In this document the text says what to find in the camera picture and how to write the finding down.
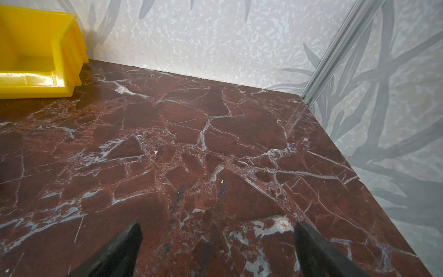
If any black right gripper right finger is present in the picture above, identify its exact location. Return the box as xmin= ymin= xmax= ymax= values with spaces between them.
xmin=294 ymin=222 xmax=368 ymax=277

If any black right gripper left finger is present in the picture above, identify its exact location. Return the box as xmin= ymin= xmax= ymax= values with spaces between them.
xmin=69 ymin=222 xmax=143 ymax=277

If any yellow plastic bin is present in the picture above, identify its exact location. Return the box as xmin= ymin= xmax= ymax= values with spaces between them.
xmin=1 ymin=5 xmax=88 ymax=99

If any aluminium frame post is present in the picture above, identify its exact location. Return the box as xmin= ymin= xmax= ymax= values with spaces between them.
xmin=301 ymin=0 xmax=385 ymax=107

